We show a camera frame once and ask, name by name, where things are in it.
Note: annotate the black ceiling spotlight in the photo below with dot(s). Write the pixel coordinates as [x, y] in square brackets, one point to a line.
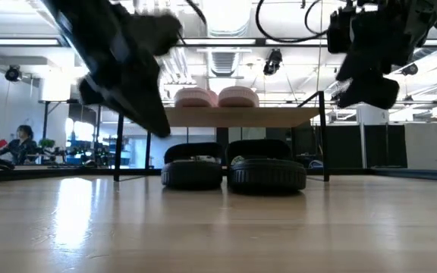
[410, 69]
[272, 62]
[13, 73]

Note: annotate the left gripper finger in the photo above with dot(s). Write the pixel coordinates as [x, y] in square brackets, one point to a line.
[142, 106]
[89, 95]

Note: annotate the black foam slide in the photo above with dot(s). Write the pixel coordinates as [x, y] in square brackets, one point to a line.
[192, 174]
[266, 174]

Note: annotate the black frame wooden shelf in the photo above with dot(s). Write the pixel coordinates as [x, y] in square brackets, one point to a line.
[260, 117]

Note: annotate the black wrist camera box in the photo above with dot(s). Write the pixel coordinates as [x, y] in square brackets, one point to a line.
[339, 32]

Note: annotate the pink foam slide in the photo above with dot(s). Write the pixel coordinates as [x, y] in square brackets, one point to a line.
[239, 98]
[193, 98]

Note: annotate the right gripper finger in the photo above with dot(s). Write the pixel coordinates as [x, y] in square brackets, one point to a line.
[378, 95]
[355, 68]

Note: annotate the person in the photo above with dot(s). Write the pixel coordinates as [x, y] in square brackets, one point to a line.
[21, 149]

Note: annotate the white room pillar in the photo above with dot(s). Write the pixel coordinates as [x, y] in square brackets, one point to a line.
[374, 132]

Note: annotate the black overhead light bar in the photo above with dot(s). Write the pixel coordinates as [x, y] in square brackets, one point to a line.
[218, 42]

